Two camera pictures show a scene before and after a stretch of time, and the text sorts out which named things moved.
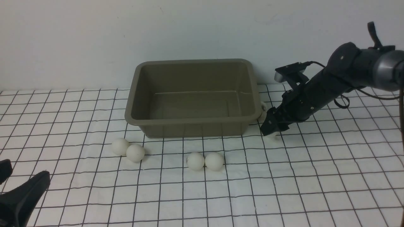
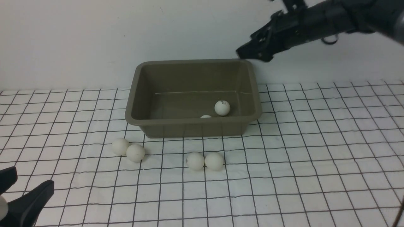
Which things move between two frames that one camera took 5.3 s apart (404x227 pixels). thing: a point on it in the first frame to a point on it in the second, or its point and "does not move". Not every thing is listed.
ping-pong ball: (214, 161) does not move
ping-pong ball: (135, 153) does not move
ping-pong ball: (119, 146) does not move
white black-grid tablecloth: (341, 165) does not move
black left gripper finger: (17, 206) to (24, 212)
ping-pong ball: (195, 161) does not move
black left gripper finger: (6, 170) to (8, 177)
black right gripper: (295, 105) to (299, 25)
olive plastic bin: (193, 98) does not move
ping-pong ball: (274, 136) to (222, 107)
